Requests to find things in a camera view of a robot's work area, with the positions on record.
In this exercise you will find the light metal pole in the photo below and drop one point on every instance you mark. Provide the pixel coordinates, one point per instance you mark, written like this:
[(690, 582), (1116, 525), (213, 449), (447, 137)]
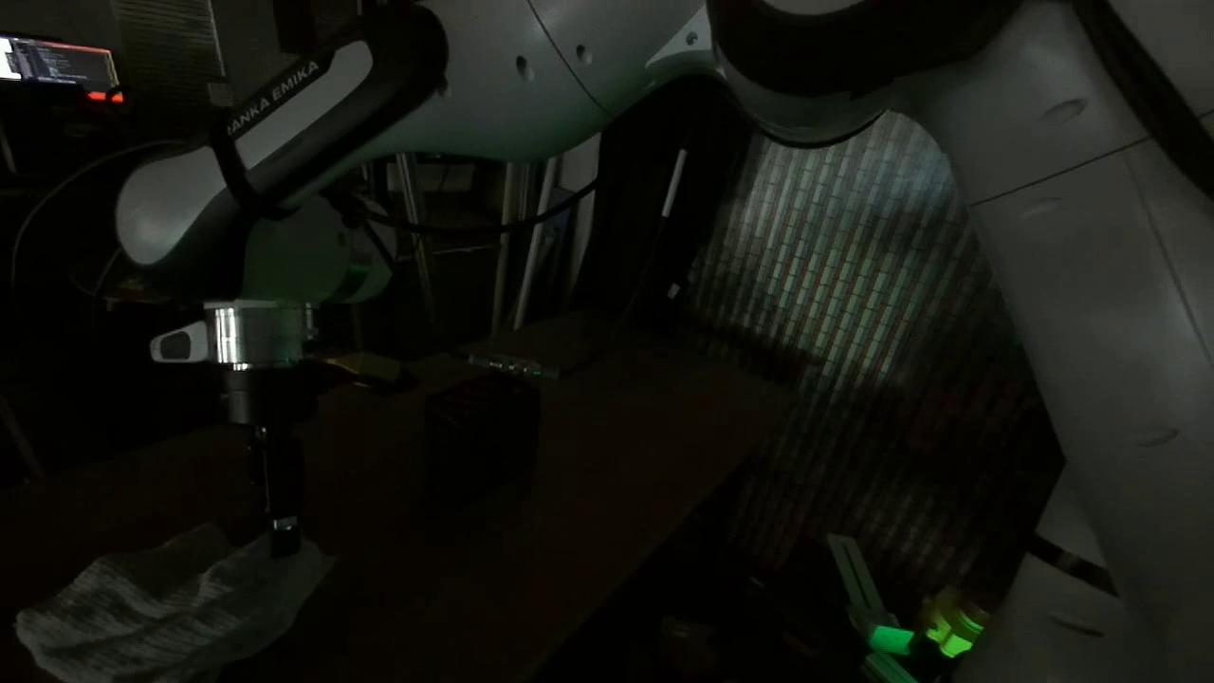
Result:
[(539, 239)]

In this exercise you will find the black box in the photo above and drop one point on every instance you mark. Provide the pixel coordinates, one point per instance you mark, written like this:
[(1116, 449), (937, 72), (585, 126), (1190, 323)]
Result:
[(478, 429)]

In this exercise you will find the green glowing clamp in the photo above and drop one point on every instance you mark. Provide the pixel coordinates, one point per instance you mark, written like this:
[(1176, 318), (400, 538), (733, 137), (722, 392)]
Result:
[(944, 633)]

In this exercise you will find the lit computer monitor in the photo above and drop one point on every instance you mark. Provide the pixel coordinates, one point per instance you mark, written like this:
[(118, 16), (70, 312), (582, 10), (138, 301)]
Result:
[(60, 62)]

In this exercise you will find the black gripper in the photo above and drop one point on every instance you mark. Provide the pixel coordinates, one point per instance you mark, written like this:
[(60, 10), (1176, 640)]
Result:
[(267, 403)]

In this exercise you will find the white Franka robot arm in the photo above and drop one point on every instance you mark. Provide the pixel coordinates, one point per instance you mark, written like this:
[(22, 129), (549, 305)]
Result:
[(759, 153)]

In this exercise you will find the white terry towel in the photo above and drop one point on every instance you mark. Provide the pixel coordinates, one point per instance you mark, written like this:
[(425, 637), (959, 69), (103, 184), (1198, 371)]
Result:
[(163, 607)]

